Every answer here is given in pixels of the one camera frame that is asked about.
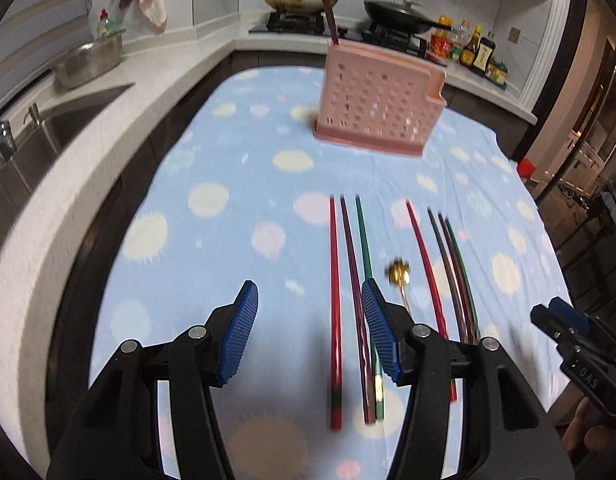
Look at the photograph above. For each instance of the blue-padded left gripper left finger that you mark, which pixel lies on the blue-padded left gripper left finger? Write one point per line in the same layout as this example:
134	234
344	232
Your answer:
204	357

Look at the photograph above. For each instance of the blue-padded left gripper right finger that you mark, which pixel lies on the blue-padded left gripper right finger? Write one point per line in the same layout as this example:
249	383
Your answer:
414	355

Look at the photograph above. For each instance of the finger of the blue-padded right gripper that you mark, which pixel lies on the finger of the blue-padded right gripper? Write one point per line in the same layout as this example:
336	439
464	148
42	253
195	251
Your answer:
569	315
547	321

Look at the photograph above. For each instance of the red chopstick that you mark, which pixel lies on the red chopstick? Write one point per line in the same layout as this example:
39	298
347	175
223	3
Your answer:
336	346
429	272

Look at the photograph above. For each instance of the dark brown chopstick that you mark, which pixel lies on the dark brown chopstick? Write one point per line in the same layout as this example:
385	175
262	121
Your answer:
452	282

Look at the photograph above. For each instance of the dark maroon chopstick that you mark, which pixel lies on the dark maroon chopstick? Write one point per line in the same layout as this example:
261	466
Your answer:
469	329

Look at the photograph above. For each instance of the dark purple chopstick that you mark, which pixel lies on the dark purple chopstick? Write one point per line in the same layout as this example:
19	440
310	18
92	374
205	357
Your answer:
366	370

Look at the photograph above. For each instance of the gold flower spoon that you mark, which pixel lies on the gold flower spoon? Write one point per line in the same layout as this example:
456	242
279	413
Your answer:
398	274

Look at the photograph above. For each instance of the person's right hand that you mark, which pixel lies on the person's right hand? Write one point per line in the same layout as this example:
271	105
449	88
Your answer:
594	438

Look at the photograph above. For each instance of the red stool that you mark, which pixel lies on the red stool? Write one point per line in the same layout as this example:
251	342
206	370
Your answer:
525	169

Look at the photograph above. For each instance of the blue polka-dot tablecloth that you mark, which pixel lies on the blue polka-dot tablecloth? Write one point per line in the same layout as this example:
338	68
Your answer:
244	195

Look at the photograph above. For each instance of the green condiment jar set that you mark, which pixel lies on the green condiment jar set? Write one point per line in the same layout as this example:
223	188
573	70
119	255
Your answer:
496	73

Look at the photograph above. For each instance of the pink perforated utensil holder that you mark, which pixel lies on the pink perforated utensil holder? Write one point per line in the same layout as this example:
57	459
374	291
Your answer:
379	99

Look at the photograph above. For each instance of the dark soy sauce bottle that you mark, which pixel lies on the dark soy sauce bottle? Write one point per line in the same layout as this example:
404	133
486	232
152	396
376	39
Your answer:
483	55

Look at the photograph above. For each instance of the stainless steel sink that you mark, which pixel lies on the stainless steel sink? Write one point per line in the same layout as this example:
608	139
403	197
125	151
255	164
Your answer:
40	145

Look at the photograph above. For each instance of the brown sauce bottle yellow cap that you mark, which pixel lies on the brown sauce bottle yellow cap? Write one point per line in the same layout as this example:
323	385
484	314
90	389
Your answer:
470	50

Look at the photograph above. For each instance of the small green-lid spice jar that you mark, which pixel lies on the small green-lid spice jar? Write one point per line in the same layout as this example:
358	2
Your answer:
456	53

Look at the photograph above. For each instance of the clear oil bottle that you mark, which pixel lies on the clear oil bottle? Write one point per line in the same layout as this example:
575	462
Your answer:
461	34

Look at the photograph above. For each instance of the stainless steel pot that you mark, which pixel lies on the stainless steel pot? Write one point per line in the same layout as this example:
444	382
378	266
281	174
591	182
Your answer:
82	64

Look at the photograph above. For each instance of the brown chopstick in holder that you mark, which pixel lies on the brown chopstick in holder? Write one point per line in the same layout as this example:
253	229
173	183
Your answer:
330	18

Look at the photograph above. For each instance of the black frying pan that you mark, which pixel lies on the black frying pan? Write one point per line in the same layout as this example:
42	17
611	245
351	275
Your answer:
398	17

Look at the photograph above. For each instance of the black gas stove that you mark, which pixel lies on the black gas stove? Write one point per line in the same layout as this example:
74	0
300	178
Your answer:
315	24

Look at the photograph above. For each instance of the green dish soap bottle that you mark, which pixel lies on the green dish soap bottle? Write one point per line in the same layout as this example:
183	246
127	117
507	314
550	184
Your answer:
105	25

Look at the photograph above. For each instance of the wall power outlet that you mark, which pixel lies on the wall power outlet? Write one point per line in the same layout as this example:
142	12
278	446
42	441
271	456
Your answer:
514	35

